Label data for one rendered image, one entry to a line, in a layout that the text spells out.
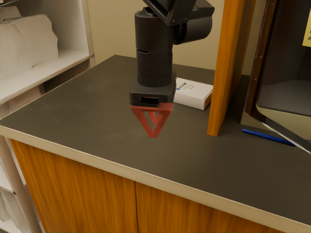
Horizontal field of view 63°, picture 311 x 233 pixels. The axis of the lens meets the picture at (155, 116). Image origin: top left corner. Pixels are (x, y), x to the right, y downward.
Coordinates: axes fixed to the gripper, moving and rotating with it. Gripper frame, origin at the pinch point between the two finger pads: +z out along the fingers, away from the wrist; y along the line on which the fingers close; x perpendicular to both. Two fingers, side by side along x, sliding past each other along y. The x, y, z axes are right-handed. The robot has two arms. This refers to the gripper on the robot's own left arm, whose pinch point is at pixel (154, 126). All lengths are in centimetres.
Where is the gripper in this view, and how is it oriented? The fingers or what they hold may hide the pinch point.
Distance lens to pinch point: 46.9
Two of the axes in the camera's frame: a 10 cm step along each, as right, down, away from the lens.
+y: 1.5, -5.1, 8.5
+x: -9.9, -0.7, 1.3
